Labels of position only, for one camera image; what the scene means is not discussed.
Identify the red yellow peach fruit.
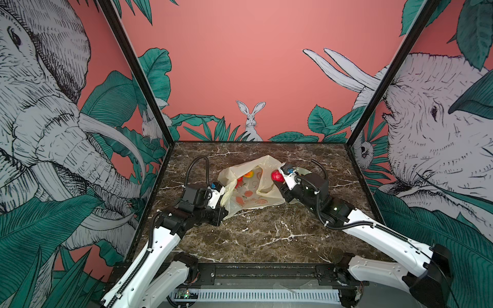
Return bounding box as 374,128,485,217
243,171,254,178

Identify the black frame post left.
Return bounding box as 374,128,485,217
97,0,175,147

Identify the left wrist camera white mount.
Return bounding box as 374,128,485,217
207,182,225,209

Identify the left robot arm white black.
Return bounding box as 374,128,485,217
100,173,228,307

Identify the white slotted cable duct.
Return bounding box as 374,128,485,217
169,289,341,305

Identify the black frame post right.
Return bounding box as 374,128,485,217
345,0,440,148

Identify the black frame post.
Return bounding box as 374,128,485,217
97,0,175,147
345,0,440,148

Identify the black front mounting rail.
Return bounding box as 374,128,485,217
111,262,419,287

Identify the translucent plastic fruit bag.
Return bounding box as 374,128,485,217
218,155,285,219

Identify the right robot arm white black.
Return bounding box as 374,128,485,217
271,163,454,307

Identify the light green scalloped bowl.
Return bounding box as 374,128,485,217
295,167,312,175

